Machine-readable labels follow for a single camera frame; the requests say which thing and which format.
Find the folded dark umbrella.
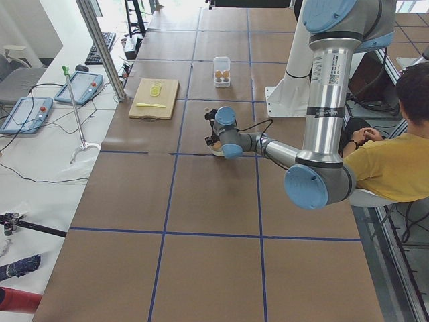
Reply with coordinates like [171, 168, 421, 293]
[0, 254, 41, 281]

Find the white office chair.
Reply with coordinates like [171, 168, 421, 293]
[1, 45, 46, 107]

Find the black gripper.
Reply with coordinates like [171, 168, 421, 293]
[204, 110, 219, 145]

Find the red cylinder object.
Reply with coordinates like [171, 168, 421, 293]
[1, 287, 42, 314]

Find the grabber stick green tip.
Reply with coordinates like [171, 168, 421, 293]
[62, 66, 101, 164]

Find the lemon slice front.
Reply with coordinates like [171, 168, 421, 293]
[150, 87, 160, 97]

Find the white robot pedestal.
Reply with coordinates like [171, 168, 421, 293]
[265, 10, 313, 117]

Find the black tripod rod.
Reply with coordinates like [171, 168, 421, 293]
[1, 213, 67, 237]

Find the blue teach pendant near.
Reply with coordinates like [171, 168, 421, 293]
[1, 97, 53, 134]

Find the yellow plastic knife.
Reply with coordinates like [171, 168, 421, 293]
[136, 103, 166, 108]

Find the white round bowl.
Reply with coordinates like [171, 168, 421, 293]
[209, 145, 224, 157]

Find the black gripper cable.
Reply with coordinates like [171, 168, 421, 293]
[236, 119, 274, 135]

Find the person in yellow shirt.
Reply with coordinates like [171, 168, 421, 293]
[339, 63, 428, 202]

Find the black keyboard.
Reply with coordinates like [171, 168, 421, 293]
[84, 32, 117, 66]

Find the black computer mouse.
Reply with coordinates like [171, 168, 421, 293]
[75, 64, 89, 72]

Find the blue teach pendant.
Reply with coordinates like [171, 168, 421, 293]
[1, 97, 53, 134]
[54, 71, 103, 105]

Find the wooden cutting board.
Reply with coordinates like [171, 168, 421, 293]
[128, 78, 179, 119]

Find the aluminium frame post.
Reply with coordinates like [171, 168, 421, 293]
[76, 0, 126, 102]

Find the white clear egg box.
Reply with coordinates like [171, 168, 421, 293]
[213, 56, 231, 87]

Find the blue teach pendant far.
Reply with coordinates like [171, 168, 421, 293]
[54, 71, 103, 105]

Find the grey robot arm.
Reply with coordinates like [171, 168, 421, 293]
[205, 1, 396, 209]

